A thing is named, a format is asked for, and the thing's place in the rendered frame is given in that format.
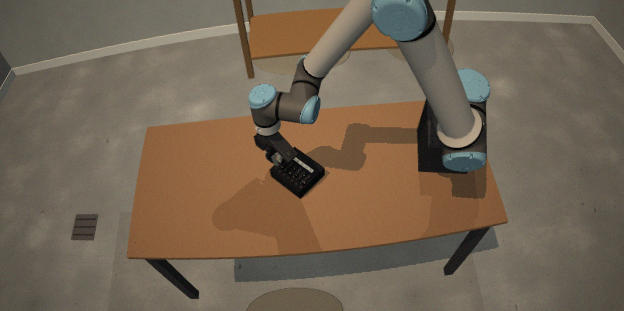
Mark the black lighting desk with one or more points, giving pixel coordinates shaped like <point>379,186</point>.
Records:
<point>298,176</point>

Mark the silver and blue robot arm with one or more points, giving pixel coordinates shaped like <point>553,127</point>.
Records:
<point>463,134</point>

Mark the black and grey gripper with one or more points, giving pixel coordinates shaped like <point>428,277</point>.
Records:
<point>271,154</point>

